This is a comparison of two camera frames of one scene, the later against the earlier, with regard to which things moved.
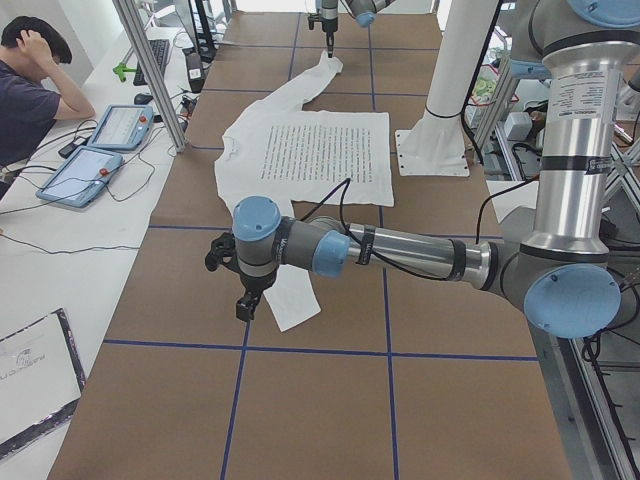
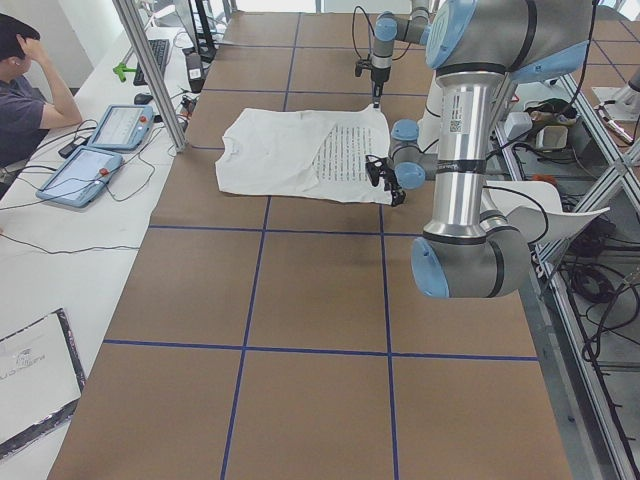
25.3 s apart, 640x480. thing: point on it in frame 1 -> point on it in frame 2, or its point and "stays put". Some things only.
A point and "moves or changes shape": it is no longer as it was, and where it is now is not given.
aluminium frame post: (152, 74) stays put
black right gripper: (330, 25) -> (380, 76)
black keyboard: (160, 50) stays put
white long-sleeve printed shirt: (278, 151) moves or changes shape
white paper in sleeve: (41, 379) stays put
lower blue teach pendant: (80, 177) stays put
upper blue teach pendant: (122, 127) stays put
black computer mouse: (142, 99) stays put
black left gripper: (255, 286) -> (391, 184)
